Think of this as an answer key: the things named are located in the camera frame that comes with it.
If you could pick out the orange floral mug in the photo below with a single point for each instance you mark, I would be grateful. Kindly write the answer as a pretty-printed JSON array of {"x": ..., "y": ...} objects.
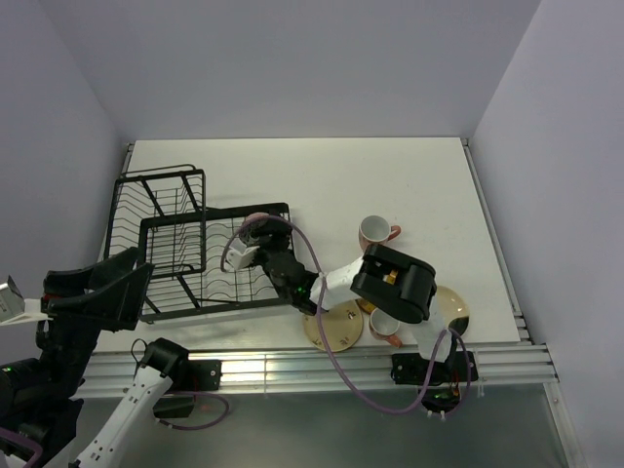
[{"x": 376, "y": 230}]

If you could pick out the aluminium table edge rail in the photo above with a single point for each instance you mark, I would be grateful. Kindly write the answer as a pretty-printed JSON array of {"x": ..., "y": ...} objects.
[{"x": 312, "y": 368}]

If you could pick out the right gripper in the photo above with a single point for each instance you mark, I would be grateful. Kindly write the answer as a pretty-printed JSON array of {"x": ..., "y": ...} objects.
[{"x": 281, "y": 236}]

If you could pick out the cream plate with branch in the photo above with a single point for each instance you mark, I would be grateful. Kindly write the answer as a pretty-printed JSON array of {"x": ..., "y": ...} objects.
[{"x": 453, "y": 309}]

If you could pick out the orange mug near edge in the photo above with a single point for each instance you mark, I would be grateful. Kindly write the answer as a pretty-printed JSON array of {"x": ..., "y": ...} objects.
[{"x": 384, "y": 327}]

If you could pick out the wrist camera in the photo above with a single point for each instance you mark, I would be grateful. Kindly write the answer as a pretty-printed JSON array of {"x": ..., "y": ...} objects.
[
  {"x": 17, "y": 310},
  {"x": 239, "y": 256}
]

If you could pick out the patterned ceramic bowl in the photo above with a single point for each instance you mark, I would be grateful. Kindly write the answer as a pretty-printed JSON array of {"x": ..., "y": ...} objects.
[{"x": 256, "y": 224}]

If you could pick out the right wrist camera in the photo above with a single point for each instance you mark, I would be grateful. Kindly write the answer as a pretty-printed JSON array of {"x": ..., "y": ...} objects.
[{"x": 239, "y": 256}]

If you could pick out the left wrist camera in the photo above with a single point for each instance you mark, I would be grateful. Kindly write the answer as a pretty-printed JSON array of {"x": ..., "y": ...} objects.
[{"x": 17, "y": 310}]

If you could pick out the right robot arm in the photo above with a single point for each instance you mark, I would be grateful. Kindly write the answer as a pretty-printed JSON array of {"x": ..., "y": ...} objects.
[{"x": 400, "y": 285}]

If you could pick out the yellow black patterned plate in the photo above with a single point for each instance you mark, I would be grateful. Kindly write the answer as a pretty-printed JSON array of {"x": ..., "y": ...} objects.
[{"x": 366, "y": 306}]

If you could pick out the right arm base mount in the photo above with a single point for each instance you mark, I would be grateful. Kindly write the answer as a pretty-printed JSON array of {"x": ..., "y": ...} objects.
[{"x": 443, "y": 394}]

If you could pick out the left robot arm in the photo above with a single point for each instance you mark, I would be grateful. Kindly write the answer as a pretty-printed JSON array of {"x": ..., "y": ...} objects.
[{"x": 42, "y": 397}]

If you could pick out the cream plate with flowers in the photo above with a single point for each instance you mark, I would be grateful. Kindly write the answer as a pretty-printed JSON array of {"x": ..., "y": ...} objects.
[{"x": 343, "y": 326}]

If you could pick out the black wire dish rack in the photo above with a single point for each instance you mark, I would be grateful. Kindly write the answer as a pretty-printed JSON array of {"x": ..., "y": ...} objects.
[{"x": 164, "y": 214}]

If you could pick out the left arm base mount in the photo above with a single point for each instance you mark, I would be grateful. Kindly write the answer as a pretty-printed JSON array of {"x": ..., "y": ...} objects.
[{"x": 199, "y": 376}]

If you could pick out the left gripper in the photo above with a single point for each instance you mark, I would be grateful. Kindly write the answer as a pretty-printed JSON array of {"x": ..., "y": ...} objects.
[{"x": 115, "y": 293}]

